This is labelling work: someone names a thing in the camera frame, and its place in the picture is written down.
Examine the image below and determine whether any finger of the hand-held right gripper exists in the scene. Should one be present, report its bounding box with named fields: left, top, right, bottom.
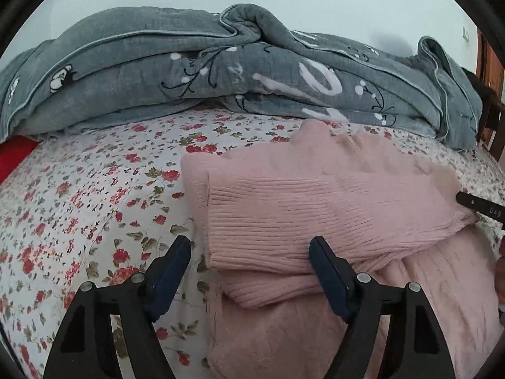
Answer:
left=455, top=191, right=505, bottom=224

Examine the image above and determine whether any red cloth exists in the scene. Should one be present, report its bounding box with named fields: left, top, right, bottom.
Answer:
left=0, top=136, right=39, bottom=184

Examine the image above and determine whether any pink knitted sweater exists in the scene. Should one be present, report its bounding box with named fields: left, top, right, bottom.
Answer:
left=181, top=120, right=502, bottom=379

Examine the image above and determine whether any floral bedsheet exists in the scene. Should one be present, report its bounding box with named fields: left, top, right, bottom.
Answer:
left=0, top=106, right=505, bottom=379

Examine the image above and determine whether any grey printed quilt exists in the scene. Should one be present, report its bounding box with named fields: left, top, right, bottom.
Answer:
left=0, top=3, right=485, bottom=151

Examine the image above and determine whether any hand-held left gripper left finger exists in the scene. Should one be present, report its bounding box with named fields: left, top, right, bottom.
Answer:
left=43, top=235, right=192, bottom=379

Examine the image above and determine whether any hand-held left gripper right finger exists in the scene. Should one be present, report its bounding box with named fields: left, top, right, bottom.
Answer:
left=309, top=236, right=458, bottom=379

